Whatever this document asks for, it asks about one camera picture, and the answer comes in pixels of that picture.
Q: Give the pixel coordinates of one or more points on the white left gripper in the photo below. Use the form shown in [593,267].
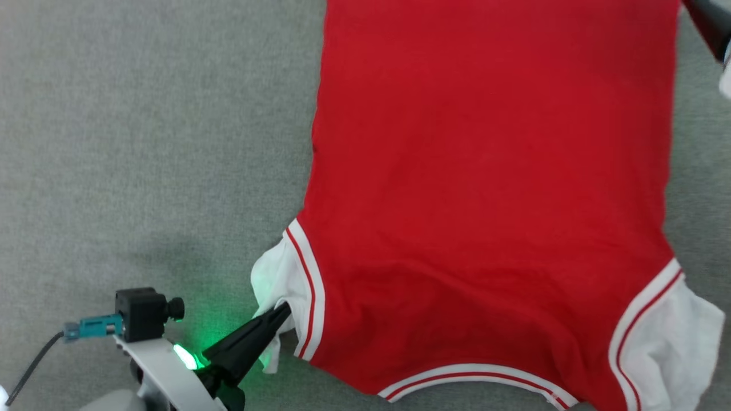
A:
[165,377]

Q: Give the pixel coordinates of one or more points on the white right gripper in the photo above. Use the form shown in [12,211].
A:
[726,80]

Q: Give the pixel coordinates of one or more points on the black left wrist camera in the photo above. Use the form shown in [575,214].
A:
[140,314]

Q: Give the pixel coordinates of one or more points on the red basketball jersey white sleeves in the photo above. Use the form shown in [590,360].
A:
[485,171]

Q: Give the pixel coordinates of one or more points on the teal left camera connector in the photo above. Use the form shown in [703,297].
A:
[94,327]

